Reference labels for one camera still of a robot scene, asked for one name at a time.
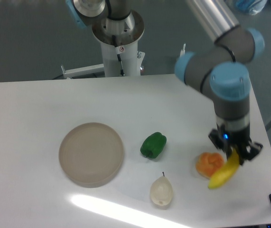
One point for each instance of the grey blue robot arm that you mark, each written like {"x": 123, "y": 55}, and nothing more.
{"x": 219, "y": 74}

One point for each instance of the yellow banana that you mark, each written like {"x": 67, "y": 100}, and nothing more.
{"x": 226, "y": 172}

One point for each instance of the orange knotted bread roll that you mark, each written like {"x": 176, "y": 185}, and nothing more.
{"x": 208, "y": 163}

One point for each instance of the white pedestal foot bar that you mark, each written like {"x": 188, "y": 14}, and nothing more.
{"x": 183, "y": 50}
{"x": 82, "y": 72}

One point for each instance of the blue plastic bag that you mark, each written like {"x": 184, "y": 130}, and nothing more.
{"x": 249, "y": 7}

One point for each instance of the white pear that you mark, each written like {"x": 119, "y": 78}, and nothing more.
{"x": 161, "y": 191}

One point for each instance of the white pedestal foot bar right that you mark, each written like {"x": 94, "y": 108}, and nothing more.
{"x": 183, "y": 50}

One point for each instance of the beige round plate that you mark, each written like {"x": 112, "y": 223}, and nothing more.
{"x": 91, "y": 154}

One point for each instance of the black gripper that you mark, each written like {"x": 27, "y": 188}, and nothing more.
{"x": 235, "y": 133}

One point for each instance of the white pedestal foot bar left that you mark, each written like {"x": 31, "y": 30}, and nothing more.
{"x": 82, "y": 72}

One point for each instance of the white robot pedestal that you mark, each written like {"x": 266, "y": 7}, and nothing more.
{"x": 119, "y": 44}

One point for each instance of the green bell pepper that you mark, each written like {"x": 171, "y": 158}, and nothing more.
{"x": 153, "y": 145}

